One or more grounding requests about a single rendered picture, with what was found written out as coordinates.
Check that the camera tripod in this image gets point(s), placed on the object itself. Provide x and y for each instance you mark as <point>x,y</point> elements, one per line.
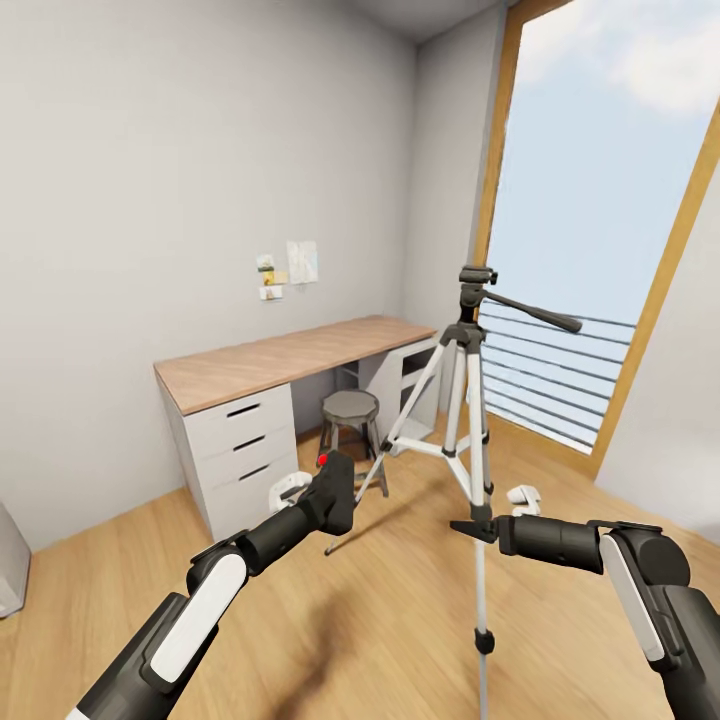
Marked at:
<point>468,381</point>

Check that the digital camera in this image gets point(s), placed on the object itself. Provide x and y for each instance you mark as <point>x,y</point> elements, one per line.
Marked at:
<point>336,476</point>

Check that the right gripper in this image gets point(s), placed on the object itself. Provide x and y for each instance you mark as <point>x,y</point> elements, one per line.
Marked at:
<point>530,536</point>

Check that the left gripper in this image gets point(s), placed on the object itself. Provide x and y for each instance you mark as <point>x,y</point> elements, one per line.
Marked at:
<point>294,523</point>

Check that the desk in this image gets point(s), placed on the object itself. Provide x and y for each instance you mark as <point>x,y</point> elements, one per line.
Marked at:
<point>231,412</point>

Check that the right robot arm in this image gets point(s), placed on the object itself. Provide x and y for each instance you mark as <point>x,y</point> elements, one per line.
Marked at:
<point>676,625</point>

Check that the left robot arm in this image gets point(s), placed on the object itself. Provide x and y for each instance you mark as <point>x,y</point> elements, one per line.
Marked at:
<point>147,678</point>

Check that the taboret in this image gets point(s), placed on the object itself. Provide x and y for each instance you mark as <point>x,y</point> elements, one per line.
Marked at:
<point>353,407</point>

